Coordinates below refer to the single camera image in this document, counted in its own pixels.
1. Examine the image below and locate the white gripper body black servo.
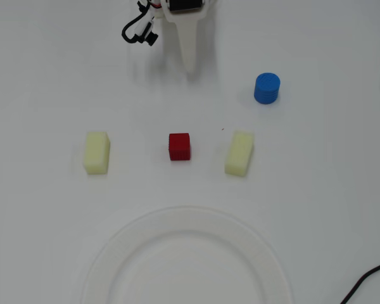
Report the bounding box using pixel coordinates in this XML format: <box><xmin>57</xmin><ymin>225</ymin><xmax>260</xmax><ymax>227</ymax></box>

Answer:
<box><xmin>160</xmin><ymin>0</ymin><xmax>210</xmax><ymax>23</ymax></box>

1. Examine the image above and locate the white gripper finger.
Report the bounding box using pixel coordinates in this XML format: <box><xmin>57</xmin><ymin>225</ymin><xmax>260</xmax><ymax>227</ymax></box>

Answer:
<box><xmin>170</xmin><ymin>14</ymin><xmax>207</xmax><ymax>74</ymax></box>

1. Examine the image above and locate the red cube block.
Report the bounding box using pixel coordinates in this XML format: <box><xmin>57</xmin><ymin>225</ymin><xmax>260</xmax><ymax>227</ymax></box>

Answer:
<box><xmin>168</xmin><ymin>132</ymin><xmax>191</xmax><ymax>162</ymax></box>

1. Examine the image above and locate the pale yellow sponge block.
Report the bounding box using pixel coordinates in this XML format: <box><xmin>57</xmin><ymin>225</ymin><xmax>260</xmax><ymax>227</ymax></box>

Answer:
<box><xmin>82</xmin><ymin>130</ymin><xmax>111</xmax><ymax>176</ymax></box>
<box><xmin>224</xmin><ymin>130</ymin><xmax>255</xmax><ymax>177</ymax></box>

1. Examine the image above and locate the blue ribbed cylinder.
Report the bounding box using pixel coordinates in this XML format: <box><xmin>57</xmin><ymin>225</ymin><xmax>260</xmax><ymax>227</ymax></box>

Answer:
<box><xmin>253</xmin><ymin>72</ymin><xmax>282</xmax><ymax>105</ymax></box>

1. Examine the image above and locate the white round plate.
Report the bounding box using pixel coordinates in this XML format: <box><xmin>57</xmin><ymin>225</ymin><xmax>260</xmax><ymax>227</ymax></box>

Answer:
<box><xmin>80</xmin><ymin>205</ymin><xmax>294</xmax><ymax>304</ymax></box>

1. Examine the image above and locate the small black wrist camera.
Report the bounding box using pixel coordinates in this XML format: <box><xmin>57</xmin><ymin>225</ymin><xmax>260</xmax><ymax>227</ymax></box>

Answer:
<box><xmin>138</xmin><ymin>19</ymin><xmax>160</xmax><ymax>47</ymax></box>

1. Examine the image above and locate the red black wire bundle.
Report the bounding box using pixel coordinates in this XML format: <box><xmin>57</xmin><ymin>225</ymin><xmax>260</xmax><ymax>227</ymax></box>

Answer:
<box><xmin>135</xmin><ymin>0</ymin><xmax>163</xmax><ymax>14</ymax></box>

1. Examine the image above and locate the black camera cable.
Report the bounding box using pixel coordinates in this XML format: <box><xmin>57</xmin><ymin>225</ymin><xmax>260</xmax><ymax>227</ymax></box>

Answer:
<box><xmin>121</xmin><ymin>12</ymin><xmax>153</xmax><ymax>44</ymax></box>

